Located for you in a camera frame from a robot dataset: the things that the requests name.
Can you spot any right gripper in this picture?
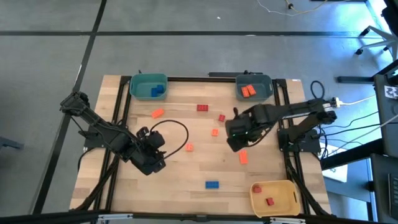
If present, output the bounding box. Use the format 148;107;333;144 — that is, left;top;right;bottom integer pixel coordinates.
225;106;256;154

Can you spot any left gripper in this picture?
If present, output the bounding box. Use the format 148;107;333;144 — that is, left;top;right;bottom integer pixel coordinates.
129;125;167;176

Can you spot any dark grey-blue plastic bin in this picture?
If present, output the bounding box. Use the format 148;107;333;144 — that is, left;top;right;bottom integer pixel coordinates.
235;73;274;102

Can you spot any black flat bar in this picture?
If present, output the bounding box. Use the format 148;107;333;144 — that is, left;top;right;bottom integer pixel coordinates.
207;71;264;78

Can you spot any teal plastic bin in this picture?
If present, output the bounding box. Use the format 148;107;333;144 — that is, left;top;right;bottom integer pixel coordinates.
129;73;169;101

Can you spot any yellow plastic bin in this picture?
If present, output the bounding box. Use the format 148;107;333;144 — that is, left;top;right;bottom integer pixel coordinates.
249;179;302;218

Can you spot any white paper sheet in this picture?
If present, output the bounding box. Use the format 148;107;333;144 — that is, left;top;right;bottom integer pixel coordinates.
322;163;348;184

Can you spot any black desk foot bar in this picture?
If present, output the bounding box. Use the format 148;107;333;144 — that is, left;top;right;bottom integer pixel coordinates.
336;75;376;84

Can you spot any dark grey desk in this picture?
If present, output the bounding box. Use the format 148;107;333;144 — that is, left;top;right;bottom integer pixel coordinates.
372;58;398;158

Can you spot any black white marker tag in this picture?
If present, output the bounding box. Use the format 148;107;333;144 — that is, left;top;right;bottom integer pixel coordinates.
384;84;398;100

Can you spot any office chair white base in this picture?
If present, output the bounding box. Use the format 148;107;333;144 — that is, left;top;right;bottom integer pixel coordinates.
355;0;398;62

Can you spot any left wrist camera housing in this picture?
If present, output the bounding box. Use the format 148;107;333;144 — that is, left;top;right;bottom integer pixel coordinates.
148;130;166;149

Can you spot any black looped cable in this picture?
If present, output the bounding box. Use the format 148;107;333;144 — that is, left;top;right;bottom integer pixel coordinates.
310;80;326;100
150;119;190;160

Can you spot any black cable bundle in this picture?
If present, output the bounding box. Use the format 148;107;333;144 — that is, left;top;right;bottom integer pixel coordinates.
284;154;332;217
70;147;122;212

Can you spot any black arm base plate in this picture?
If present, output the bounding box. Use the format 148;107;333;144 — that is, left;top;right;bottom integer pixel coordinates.
83;124;129;149
277;129;322;154

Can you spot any black aluminium table frame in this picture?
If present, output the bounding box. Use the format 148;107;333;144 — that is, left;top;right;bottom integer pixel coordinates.
0;74;398;224

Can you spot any silver frame bracket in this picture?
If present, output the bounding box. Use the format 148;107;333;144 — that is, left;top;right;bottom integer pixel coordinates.
269;217;307;224
98;213;134;221

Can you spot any white power cable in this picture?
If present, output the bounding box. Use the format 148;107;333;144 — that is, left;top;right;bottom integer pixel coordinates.
338;94;377;106

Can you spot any white floor cable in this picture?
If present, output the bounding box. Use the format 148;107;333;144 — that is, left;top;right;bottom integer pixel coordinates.
256;0;312;16

